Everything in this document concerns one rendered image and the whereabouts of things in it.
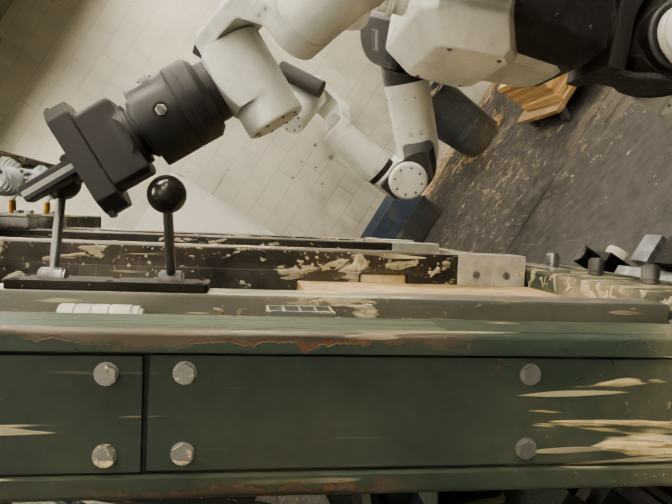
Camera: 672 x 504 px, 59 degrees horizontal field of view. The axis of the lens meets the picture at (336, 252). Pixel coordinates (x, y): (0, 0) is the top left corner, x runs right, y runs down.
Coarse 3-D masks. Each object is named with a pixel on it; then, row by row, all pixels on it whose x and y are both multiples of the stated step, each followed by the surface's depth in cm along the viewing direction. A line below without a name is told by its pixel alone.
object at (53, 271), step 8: (72, 184) 63; (80, 184) 64; (56, 192) 62; (64, 192) 63; (72, 192) 63; (56, 200) 63; (64, 200) 63; (56, 208) 63; (64, 208) 63; (56, 216) 63; (56, 224) 62; (56, 232) 62; (56, 240) 62; (56, 248) 62; (56, 256) 62; (56, 264) 62; (40, 272) 61; (48, 272) 61; (56, 272) 61; (64, 272) 61
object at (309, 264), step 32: (0, 256) 92; (32, 256) 93; (64, 256) 94; (96, 256) 94; (128, 256) 95; (160, 256) 96; (192, 256) 97; (224, 256) 97; (256, 256) 98; (288, 256) 99; (320, 256) 100; (352, 256) 100; (384, 256) 101; (416, 256) 102; (448, 256) 103; (480, 256) 104; (512, 256) 104; (224, 288) 98; (256, 288) 98; (288, 288) 99
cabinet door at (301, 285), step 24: (312, 288) 89; (336, 288) 90; (360, 288) 94; (384, 288) 95; (408, 288) 96; (432, 288) 97; (456, 288) 97; (480, 288) 99; (504, 288) 100; (528, 288) 102
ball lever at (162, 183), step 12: (156, 180) 57; (168, 180) 57; (180, 180) 58; (156, 192) 56; (168, 192) 56; (180, 192) 57; (156, 204) 56; (168, 204) 56; (180, 204) 57; (168, 216) 59; (168, 228) 59; (168, 240) 60; (168, 252) 61; (168, 264) 62; (168, 276) 62; (180, 276) 63
